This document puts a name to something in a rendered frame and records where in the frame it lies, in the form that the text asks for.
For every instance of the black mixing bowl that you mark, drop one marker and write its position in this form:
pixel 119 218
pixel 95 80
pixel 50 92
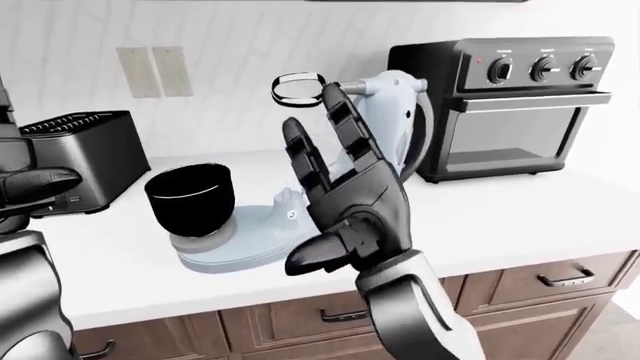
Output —
pixel 192 204

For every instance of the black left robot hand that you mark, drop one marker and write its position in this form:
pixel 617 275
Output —
pixel 35 182

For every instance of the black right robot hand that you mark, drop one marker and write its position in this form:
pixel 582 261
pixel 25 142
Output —
pixel 372 195

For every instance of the pale blue stand mixer base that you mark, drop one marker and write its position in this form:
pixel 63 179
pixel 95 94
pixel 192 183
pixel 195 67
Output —
pixel 250 240

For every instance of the black oven knob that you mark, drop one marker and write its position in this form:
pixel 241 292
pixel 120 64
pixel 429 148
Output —
pixel 545 68
pixel 501 69
pixel 586 66

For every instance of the brown wooden base cabinet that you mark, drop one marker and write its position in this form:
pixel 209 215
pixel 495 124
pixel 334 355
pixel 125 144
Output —
pixel 540 318

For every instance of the pale blue stand mixer head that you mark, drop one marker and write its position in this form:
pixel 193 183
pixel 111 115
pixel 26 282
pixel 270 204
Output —
pixel 395 108

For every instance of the black slot toaster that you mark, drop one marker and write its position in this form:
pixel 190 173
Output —
pixel 87 157

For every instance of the black toaster oven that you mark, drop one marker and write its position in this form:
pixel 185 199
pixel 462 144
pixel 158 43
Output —
pixel 510 131

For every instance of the beige wall plate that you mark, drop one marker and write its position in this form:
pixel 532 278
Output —
pixel 173 71
pixel 139 72

